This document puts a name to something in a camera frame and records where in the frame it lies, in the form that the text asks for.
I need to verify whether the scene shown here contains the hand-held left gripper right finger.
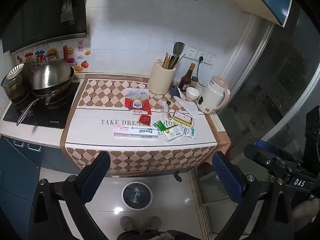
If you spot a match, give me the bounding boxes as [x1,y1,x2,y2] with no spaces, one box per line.
[212,151,295,240]

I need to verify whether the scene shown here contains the black induction cooktop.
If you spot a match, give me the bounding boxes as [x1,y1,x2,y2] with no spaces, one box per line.
[2,81,82,131]

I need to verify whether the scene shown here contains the frying pan with handle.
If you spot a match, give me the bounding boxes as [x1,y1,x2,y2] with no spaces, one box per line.
[16,79,75,127]

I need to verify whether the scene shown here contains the person's dark trousers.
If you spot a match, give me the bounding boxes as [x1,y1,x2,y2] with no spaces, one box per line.
[117,229,203,240]

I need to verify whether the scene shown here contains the cream utensil holder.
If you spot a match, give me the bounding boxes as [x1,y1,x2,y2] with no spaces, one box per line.
[148,59,177,96]

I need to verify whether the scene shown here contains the striped ceramic bowl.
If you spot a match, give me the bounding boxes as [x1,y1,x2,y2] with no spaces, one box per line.
[6,63,26,81]

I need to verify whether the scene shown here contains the green white medicine box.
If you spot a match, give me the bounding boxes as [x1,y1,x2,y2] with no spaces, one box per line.
[162,125,183,142]

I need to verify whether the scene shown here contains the white ceramic cup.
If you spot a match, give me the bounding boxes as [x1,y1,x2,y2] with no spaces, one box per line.
[185,87,201,102]

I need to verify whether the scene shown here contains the long yellow striped box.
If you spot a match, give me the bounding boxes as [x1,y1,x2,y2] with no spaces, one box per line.
[172,110,195,128]

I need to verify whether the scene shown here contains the dark sauce bottle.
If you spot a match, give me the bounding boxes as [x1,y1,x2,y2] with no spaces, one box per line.
[179,63,196,92]

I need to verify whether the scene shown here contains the colourful wall stickers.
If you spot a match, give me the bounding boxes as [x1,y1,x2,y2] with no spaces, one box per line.
[16,39,91,72]

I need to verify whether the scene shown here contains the white tissue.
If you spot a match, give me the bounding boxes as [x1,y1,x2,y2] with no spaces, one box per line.
[173,97,198,115]

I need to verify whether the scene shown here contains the bundle of wooden chopsticks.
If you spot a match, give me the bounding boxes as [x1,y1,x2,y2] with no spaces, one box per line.
[162,52,186,70]

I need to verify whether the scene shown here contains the person's grey slipper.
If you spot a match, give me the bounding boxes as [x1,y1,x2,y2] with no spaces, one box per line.
[145,216,162,231]
[120,216,137,232]

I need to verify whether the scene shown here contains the black range hood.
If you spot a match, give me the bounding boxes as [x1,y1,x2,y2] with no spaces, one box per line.
[0,0,90,54]

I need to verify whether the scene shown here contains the white toothpaste box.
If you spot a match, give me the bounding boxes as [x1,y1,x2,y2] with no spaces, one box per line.
[113,126,159,139]

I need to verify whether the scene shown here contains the person's right hand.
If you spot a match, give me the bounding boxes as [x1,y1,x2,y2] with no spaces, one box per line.
[292,197,320,229]

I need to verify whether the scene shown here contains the red snack packet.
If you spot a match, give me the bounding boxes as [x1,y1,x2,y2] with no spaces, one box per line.
[124,88,152,116]

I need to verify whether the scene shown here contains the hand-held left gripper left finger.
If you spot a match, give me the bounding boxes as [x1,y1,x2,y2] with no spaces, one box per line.
[29,151,111,240]

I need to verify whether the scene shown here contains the small red packet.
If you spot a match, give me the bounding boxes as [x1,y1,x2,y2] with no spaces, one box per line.
[138,114,152,127]

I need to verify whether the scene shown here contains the steel wok lid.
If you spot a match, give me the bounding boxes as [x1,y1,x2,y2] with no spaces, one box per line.
[31,52,75,91]

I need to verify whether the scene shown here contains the blue base cabinet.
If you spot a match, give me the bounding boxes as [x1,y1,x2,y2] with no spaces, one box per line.
[0,134,83,240]

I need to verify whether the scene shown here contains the white round trash bin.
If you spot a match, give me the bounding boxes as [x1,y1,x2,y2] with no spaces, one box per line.
[122,181,153,211]

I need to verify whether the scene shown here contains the black plug and cable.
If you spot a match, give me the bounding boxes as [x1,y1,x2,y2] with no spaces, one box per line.
[195,56,204,78]

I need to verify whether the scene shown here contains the white wall socket strip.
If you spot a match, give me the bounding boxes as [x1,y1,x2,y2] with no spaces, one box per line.
[184,46,216,67]

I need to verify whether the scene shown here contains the metal spatula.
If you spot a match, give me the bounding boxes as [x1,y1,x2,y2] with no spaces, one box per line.
[172,41,186,58]

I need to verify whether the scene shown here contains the white pink electric kettle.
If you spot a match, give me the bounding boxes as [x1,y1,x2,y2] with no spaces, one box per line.
[196,75,231,116]

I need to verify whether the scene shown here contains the steel stock pot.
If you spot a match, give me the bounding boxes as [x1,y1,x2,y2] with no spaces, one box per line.
[1,63,33,104]

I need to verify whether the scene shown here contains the dark blue packet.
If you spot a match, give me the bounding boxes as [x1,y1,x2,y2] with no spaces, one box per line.
[169,85,182,100]

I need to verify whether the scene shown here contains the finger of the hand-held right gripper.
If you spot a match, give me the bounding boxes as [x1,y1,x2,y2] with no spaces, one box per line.
[243,143,288,178]
[255,140,303,166]

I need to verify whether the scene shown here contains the checkered table mat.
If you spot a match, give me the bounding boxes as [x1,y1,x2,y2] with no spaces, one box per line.
[60,78,231,174]

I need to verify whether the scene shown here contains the small green white sachet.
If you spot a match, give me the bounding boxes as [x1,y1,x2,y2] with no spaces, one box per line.
[182,126,196,140]

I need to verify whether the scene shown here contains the green foil packet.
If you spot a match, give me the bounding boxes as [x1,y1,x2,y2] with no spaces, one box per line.
[153,120,167,133]

